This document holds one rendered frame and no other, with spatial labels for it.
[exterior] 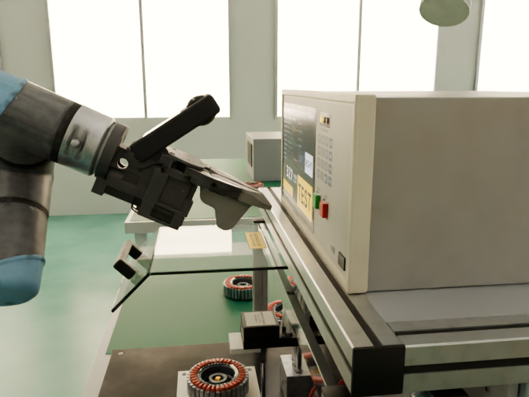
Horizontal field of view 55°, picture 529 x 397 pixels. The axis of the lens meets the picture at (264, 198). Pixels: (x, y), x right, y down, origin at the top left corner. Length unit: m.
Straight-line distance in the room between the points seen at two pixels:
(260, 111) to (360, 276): 4.86
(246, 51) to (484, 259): 4.86
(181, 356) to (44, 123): 0.66
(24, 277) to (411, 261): 0.42
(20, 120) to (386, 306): 0.43
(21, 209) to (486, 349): 0.51
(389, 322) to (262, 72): 4.93
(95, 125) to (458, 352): 0.44
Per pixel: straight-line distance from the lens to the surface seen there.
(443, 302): 0.55
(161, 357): 1.13
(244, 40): 5.35
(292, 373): 0.96
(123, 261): 0.82
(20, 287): 0.62
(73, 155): 0.61
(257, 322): 0.91
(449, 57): 5.95
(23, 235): 0.64
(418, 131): 0.53
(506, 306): 0.57
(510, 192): 0.59
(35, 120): 0.61
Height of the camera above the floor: 1.33
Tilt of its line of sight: 13 degrees down
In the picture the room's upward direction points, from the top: straight up
